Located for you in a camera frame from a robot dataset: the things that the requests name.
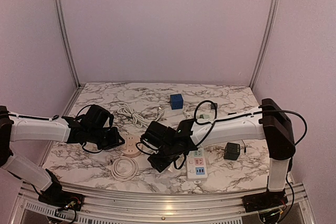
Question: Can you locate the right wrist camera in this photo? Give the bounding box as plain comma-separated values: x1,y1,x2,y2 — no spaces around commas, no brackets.
140,121,176,150

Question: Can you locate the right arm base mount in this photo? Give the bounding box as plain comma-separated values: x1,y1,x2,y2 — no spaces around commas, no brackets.
242,192,288,212

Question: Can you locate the dark grey USB charger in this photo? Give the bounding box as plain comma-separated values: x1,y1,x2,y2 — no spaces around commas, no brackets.
211,102,218,110

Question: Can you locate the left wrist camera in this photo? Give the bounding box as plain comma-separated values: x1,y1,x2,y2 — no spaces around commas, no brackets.
80,104,114,131

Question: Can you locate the light green USB adapter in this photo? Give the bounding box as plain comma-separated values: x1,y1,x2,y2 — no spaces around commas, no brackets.
199,114,210,119

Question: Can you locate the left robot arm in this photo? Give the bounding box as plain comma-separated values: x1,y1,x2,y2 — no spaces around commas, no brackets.
1,104,125,206

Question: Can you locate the teal strip white cord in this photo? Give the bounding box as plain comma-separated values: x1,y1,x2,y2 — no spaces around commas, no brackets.
117,103,165,129

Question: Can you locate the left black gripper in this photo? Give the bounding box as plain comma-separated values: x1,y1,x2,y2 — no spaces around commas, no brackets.
88,126,124,151

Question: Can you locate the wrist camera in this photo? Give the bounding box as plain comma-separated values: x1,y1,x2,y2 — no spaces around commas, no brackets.
140,121,176,150
80,104,114,131

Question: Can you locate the blue cube socket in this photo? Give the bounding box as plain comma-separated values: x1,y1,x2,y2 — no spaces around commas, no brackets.
169,93,184,110

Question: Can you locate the dark green cube socket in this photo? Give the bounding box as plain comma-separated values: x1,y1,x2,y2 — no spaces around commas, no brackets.
224,143,240,161

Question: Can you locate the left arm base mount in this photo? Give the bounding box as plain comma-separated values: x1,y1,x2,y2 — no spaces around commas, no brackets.
38,191,84,211

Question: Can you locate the coiled white cable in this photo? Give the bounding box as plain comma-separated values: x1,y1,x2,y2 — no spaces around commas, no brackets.
105,155,139,182

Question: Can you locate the aluminium frame post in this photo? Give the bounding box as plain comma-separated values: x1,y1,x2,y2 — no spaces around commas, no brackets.
54,0,81,89
249,0,279,90

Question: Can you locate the white long power strip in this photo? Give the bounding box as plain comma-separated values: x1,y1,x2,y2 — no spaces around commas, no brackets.
186,148,208,184

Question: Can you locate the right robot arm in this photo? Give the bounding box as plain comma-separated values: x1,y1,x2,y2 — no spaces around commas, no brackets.
140,99,296,207

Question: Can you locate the right aluminium frame post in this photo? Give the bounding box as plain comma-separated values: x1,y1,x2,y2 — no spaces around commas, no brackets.
249,0,279,90

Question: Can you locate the pink round power strip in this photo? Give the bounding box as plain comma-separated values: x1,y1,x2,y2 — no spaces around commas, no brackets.
122,135,141,158

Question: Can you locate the left aluminium frame post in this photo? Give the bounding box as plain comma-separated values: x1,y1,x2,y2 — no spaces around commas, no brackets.
54,0,81,89

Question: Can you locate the front aluminium rail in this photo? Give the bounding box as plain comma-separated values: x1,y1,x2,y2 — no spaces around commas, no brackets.
9,182,317,223

